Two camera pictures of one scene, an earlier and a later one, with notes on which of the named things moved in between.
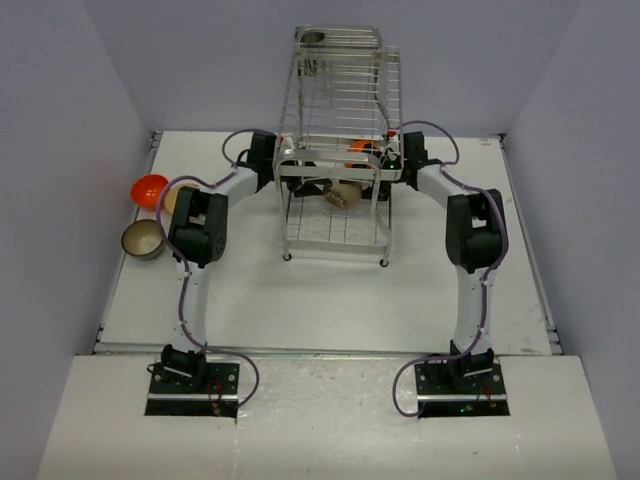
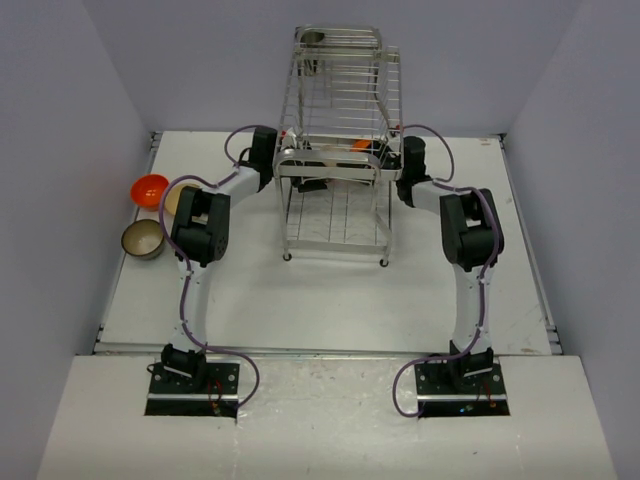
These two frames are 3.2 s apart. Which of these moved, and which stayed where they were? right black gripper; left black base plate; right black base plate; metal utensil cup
Moved: right black gripper
Stayed: left black base plate; right black base plate; metal utensil cup
